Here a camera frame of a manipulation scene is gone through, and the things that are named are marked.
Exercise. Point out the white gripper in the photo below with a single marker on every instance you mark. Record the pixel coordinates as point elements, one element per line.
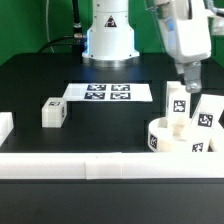
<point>185,33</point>

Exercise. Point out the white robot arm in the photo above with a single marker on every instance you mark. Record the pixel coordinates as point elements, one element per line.
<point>110,39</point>

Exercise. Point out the white sheet with tags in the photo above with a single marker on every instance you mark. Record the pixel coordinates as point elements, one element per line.
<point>106,92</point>

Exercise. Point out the white front fence rail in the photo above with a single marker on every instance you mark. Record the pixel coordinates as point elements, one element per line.
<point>93,166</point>

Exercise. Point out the white fence rail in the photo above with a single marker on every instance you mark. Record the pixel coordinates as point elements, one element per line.
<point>6,125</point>
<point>93,166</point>

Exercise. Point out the white left fence rail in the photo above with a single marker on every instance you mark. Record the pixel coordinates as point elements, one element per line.
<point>6,125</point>

